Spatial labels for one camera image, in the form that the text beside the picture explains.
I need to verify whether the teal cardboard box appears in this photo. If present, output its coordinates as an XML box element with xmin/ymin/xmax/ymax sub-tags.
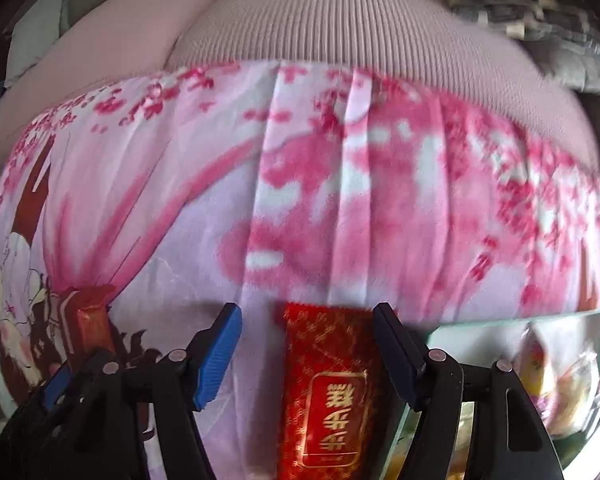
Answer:
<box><xmin>385</xmin><ymin>310</ymin><xmax>600</xmax><ymax>480</ymax></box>

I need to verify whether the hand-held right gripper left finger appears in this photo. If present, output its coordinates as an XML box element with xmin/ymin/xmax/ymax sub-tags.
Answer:
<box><xmin>80</xmin><ymin>303</ymin><xmax>243</xmax><ymax>480</ymax></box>

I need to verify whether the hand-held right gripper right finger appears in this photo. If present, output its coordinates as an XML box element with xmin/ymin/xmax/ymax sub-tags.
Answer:
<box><xmin>372</xmin><ymin>302</ymin><xmax>565</xmax><ymax>480</ymax></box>

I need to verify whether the clear packet of white pastry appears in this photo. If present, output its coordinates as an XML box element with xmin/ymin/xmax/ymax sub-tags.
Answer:
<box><xmin>540</xmin><ymin>345</ymin><xmax>600</xmax><ymax>436</ymax></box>

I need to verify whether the red gold snack packet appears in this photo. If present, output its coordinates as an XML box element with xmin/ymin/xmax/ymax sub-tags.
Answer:
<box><xmin>277</xmin><ymin>302</ymin><xmax>396</xmax><ymax>480</ymax></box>

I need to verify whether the printed cartoon blanket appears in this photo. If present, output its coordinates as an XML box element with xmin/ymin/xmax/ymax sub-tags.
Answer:
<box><xmin>0</xmin><ymin>57</ymin><xmax>600</xmax><ymax>480</ymax></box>

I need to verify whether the black white patterned pillow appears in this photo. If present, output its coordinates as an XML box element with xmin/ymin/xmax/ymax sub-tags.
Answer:
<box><xmin>437</xmin><ymin>0</ymin><xmax>586</xmax><ymax>46</ymax></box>

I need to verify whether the dark red biscuit packet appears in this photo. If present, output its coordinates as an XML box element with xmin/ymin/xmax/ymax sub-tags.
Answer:
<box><xmin>60</xmin><ymin>285</ymin><xmax>126</xmax><ymax>366</ymax></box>

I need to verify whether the pale grey pillow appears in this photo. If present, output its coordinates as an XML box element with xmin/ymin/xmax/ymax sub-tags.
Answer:
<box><xmin>5</xmin><ymin>0</ymin><xmax>71</xmax><ymax>86</ymax></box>

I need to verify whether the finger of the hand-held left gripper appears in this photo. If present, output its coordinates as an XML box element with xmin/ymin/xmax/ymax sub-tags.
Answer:
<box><xmin>0</xmin><ymin>364</ymin><xmax>88</xmax><ymax>480</ymax></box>

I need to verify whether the pink ribbed sofa cover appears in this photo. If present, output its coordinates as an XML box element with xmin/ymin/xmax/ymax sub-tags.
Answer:
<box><xmin>0</xmin><ymin>0</ymin><xmax>600</xmax><ymax>191</ymax></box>

